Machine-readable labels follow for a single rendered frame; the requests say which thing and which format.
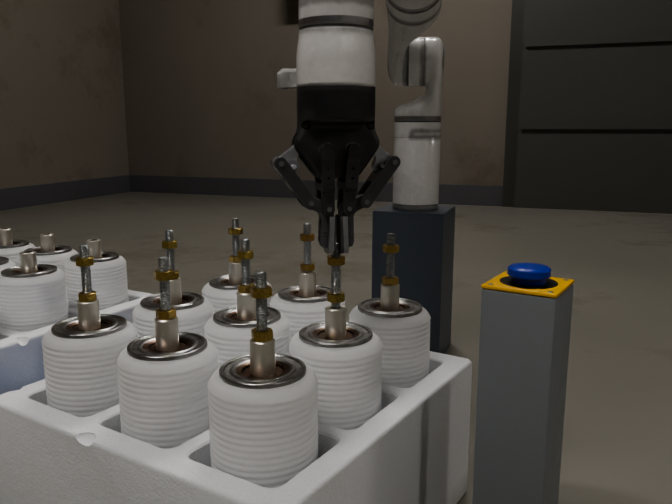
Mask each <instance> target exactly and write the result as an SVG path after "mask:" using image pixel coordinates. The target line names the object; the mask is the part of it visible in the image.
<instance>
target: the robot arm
mask: <svg viewBox="0 0 672 504"><path fill-rule="evenodd" d="M298 5H299V36H298V46H297V54H296V68H295V69H289V68H287V69H286V68H282V69H281V70H280V71H279V72H278V73H277V88H278V89H283V90H285V89H297V129H296V133H295V135H294V137H293V139H292V147H290V148H289V149H288V150H286V151H285V152H284V153H283V154H281V155H280V156H275V157H273V158H272V159H271V166H272V167H273V168H274V170H275V171H276V172H277V174H278V175H279V176H280V178H281V179H282V180H283V182H284V183H285V184H286V186H287V187H288V188H289V189H290V191H291V192H292V193H293V195H294V196H295V197H296V199H297V200H298V201H299V203H300V204H301V205H302V206H303V207H306V208H307V209H309V210H314V211H316V212H317V213H318V216H319V219H318V242H319V245H320V246H321V247H323V248H324V252H325V253H327V254H335V249H336V242H337V243H340V253H341V254H344V253H348V252H349V247H352V246H353V243H354V214H355V213H356V212H357V211H358V210H360V209H362V208H369V207H370V206H371V205H372V204H373V202H374V201H375V200H376V198H377V197H378V195H379V194H380V192H381V191H382V190H383V188H384V187H385V185H386V184H387V182H388V181H389V180H390V178H391V177H392V175H393V209H396V210H404V211H431V210H437V209H438V203H439V173H440V141H441V138H440V137H441V122H440V121H441V95H442V81H443V73H444V52H445V49H444V44H443V42H442V40H441V39H440V38H439V37H419V36H420V35H421V34H422V33H424V32H425V31H426V30H427V29H428V28H429V27H430V26H431V25H432V24H433V23H434V22H435V20H436V19H437V17H438V15H439V13H440V10H441V6H442V0H386V9H387V18H388V53H387V54H388V55H387V67H388V74H389V78H390V80H391V82H392V83H393V84H395V85H397V86H425V87H426V91H425V93H424V94H423V95H422V96H421V97H419V98H418V99H416V100H414V101H412V102H410V103H407V104H404V105H401V106H399V107H397V108H396V109H395V111H394V121H395V122H394V153H393V156H392V155H390V154H389V153H388V152H386V151H385V150H384V149H383V148H381V147H380V146H379V138H378V136H377V134H376V131H375V87H376V54H375V45H374V34H373V28H374V1H373V0H299V1H298ZM298 156H299V158H300V159H301V160H302V162H303V163H304V165H305V166H306V167H307V169H308V170H309V172H310V173H311V174H312V175H313V176H314V179H315V188H316V193H317V198H315V197H314V196H313V195H312V194H311V192H310V191H309V190H308V188H307V187H306V186H305V184H304V183H303V182H302V180H301V179H300V178H299V176H298V175H297V174H296V172H297V171H298V169H299V164H298V162H297V157H298ZM372 157H373V161H372V164H371V165H372V168H373V169H374V170H373V171H372V172H371V174H370V175H369V177H368V178H367V179H366V181H365V182H364V184H363V185H362V187H361V188H360V189H359V191H358V192H357V190H358V178H359V175H360V174H361V173H362V172H363V170H364V169H365V167H366V166H367V164H368V163H369V161H370V160H371V158H372ZM336 178H337V189H338V194H337V209H338V214H335V215H336V217H335V216H334V212H335V197H334V191H335V179H336ZM356 192H357V194H356Z"/></svg>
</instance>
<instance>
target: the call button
mask: <svg viewBox="0 0 672 504"><path fill-rule="evenodd" d="M507 274H508V275H509V276H511V277H512V279H511V281H512V282H514V283H517V284H522V285H543V284H546V279H548V278H550V277H551V269H550V268H549V267H548V266H546V265H542V264H536V263H514V264H511V265H510V266H508V273H507Z"/></svg>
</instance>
